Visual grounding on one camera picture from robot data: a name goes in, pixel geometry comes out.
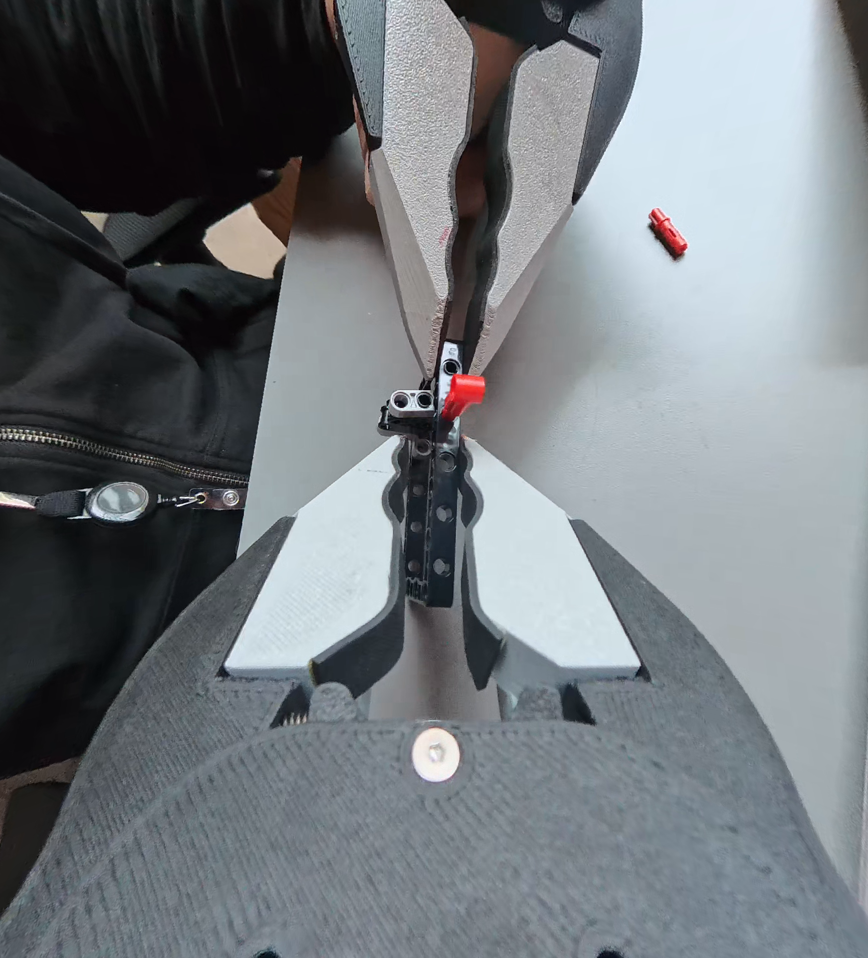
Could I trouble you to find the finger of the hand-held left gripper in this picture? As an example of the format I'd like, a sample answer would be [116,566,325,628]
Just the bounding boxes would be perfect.
[333,0,480,375]
[467,41,603,375]

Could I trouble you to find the person's left hand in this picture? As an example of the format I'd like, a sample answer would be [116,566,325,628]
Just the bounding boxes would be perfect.
[452,30,517,222]

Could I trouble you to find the long red lego axle pin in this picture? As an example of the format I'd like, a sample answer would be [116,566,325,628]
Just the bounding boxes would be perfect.
[440,373,487,422]

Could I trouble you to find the retractable badge reel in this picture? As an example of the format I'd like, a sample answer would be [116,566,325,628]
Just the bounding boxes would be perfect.
[0,479,249,528]

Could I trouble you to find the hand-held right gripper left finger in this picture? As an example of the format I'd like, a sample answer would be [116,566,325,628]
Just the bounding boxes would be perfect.
[223,436,409,697]

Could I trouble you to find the person's left forearm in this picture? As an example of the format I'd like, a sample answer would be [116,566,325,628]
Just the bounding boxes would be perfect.
[0,0,356,214]

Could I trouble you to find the black zip jacket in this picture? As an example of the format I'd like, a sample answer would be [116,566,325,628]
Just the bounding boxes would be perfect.
[0,127,285,787]

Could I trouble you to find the black lego frame assembly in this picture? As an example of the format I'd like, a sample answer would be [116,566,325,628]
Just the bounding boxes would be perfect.
[378,340,472,609]

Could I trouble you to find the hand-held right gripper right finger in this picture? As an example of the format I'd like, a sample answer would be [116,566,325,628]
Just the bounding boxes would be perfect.
[458,440,643,693]

